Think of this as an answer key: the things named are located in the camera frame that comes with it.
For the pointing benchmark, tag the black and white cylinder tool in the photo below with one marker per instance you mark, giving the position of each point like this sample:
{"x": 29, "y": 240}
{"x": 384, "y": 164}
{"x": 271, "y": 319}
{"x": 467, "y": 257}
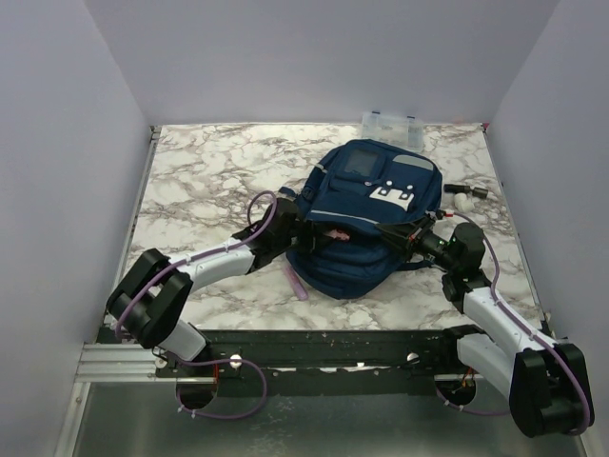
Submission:
{"x": 463, "y": 195}

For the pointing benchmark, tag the clear plastic screw organiser box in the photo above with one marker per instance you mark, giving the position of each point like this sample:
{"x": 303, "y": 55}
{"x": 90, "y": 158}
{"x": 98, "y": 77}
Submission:
{"x": 402, "y": 132}

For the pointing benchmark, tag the pink highlighter pen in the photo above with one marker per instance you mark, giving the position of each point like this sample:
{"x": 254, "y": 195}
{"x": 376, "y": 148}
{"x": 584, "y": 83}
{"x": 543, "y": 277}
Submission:
{"x": 295, "y": 283}

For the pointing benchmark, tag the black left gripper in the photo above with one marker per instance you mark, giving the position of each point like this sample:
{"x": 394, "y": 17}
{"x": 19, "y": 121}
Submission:
{"x": 311, "y": 240}

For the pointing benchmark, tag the aluminium front mounting rail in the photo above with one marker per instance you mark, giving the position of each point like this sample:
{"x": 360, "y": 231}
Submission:
{"x": 261, "y": 363}

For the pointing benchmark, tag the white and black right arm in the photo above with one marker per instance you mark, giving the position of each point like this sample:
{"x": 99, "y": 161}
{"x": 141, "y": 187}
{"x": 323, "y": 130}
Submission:
{"x": 509, "y": 333}

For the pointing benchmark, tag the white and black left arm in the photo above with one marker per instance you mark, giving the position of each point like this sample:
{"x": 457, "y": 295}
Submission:
{"x": 148, "y": 302}

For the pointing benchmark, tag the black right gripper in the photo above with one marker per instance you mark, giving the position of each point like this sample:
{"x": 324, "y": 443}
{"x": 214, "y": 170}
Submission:
{"x": 405, "y": 235}

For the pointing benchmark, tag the navy blue student backpack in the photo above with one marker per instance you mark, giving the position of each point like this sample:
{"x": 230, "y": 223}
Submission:
{"x": 354, "y": 187}

